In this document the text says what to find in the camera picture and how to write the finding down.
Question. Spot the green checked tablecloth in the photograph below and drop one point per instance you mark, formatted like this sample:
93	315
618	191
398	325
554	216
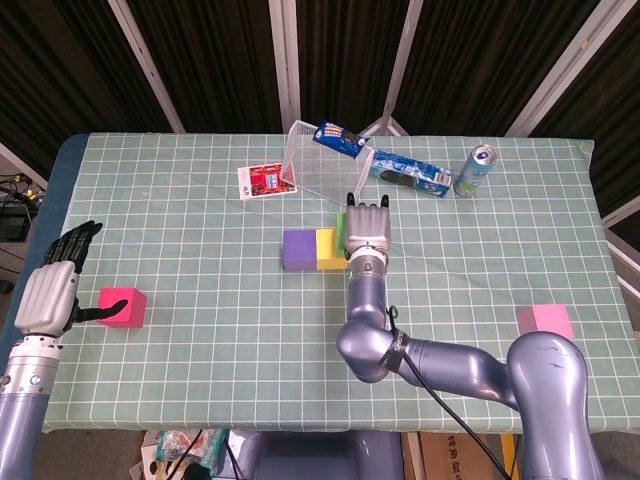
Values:
225	360

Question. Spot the crimson foam cube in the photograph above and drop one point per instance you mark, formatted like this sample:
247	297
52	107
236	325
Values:
132	312

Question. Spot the white partition frame post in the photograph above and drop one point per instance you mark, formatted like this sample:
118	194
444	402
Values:
565	75
145	65
622	250
20	162
285	65
397	65

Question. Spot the green foam cube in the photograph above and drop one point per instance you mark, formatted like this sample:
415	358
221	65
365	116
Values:
341	232

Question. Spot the light blue drink can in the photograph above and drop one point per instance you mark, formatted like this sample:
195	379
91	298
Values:
472	175

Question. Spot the red and white card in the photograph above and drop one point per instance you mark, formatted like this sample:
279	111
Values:
262	181

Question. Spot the brown cardboard box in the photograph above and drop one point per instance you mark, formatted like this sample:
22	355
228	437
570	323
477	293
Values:
450	457

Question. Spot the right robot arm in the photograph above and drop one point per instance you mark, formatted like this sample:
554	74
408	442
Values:
450	365

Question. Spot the small blue cookie pack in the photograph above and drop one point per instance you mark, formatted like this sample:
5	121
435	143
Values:
340	137

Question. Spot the pink foam cube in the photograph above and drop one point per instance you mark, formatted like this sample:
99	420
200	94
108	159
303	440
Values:
547	320

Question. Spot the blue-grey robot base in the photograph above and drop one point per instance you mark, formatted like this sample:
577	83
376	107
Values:
310	457

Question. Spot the yellow foam cube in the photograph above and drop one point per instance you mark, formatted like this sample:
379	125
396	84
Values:
327	245

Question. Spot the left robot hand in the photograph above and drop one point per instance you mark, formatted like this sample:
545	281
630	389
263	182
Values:
47	300

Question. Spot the purple foam cube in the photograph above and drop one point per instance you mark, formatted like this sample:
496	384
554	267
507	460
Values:
300	247

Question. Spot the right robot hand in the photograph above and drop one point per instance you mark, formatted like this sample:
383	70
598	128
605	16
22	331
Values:
369	230

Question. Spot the long blue cookie package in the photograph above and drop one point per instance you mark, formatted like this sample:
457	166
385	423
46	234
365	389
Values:
410	172

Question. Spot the colourful snack bags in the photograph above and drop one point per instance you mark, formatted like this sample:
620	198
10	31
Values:
175	450

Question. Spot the black device box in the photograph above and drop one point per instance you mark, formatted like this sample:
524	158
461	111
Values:
14	224

